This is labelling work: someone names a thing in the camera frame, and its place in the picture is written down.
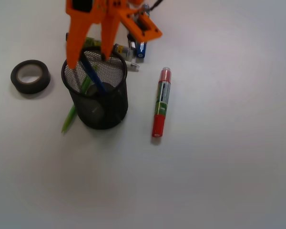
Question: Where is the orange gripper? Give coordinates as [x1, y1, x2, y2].
[66, 0, 162, 69]

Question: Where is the black electrical tape roll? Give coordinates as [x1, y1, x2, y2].
[10, 60, 51, 94]

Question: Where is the blue pen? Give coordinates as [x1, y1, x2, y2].
[80, 52, 107, 94]

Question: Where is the silver metal pen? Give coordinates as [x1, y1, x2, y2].
[127, 33, 136, 51]

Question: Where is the clear ballpoint pen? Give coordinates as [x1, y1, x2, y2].
[125, 61, 140, 72]

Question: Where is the black mesh pen holder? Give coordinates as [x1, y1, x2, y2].
[61, 46, 128, 130]

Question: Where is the green plastic pen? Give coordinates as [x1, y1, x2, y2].
[61, 74, 92, 134]

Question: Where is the blue green whiteboard marker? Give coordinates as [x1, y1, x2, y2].
[136, 42, 147, 58]

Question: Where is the red green whiteboard marker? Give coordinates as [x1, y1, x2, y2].
[152, 67, 172, 137]

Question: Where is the black cable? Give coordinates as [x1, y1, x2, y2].
[147, 0, 164, 11]

